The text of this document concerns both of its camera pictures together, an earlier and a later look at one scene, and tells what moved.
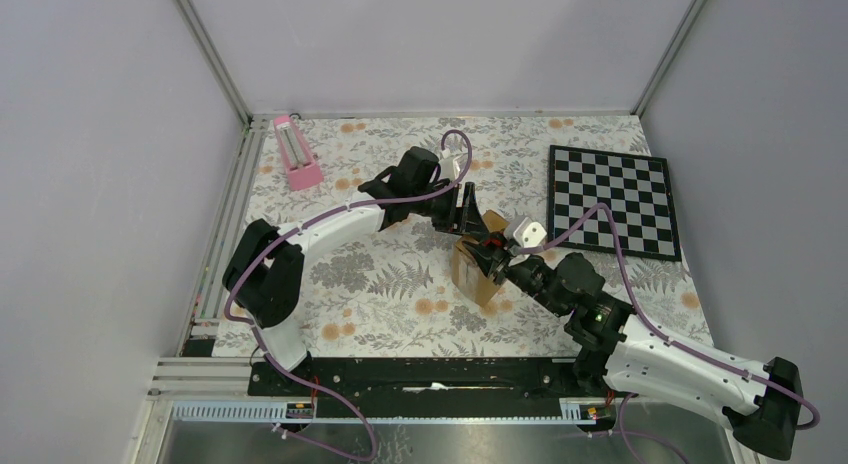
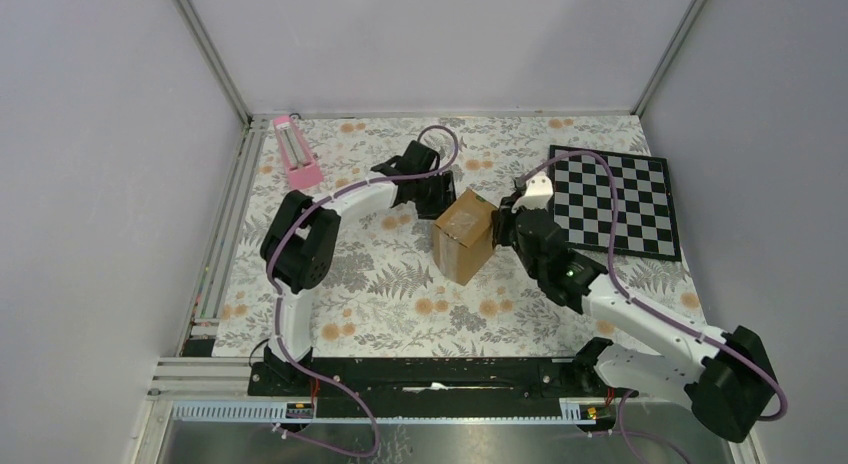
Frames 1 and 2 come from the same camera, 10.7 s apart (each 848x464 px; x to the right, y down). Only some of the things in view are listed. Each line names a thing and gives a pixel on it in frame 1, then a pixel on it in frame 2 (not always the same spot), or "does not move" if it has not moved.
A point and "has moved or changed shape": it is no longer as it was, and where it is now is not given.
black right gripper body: [530, 274] -> [506, 230]
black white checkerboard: [638, 189] does not move
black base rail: [419, 381] does not move
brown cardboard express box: [469, 275] has moved or changed shape
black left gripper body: [445, 216] -> [434, 195]
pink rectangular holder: [303, 169] does not move
